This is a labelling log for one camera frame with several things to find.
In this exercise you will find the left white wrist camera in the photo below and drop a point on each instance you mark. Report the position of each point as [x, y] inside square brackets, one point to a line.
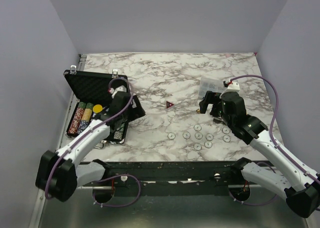
[114, 91]

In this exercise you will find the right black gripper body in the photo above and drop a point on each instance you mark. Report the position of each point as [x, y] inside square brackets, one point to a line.
[214, 98]

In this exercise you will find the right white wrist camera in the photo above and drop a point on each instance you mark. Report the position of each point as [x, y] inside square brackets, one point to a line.
[231, 86]

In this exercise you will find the white poker chip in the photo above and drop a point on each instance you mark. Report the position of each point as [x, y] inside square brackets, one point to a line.
[197, 146]
[171, 136]
[209, 137]
[226, 138]
[186, 135]
[197, 127]
[208, 144]
[198, 135]
[226, 130]

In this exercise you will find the clear plastic screw organizer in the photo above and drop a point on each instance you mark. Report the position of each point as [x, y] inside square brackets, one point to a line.
[209, 84]

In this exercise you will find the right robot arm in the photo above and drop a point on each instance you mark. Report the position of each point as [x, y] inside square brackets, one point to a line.
[297, 183]

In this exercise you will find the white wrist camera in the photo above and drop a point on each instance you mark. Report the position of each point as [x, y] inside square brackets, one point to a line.
[114, 91]
[231, 86]

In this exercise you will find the black mounting rail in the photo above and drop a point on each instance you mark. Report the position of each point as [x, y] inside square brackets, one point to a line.
[173, 178]

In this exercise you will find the black poker chip case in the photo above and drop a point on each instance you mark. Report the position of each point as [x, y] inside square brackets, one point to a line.
[92, 92]

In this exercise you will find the yellow dealer button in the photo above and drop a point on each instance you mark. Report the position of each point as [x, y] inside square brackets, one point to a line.
[97, 108]

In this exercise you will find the triangular all-in button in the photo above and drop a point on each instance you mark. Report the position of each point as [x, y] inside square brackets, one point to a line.
[169, 104]

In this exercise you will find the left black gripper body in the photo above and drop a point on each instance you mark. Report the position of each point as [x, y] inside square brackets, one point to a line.
[125, 115]

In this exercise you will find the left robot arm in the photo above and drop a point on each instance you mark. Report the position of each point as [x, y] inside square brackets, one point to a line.
[61, 172]

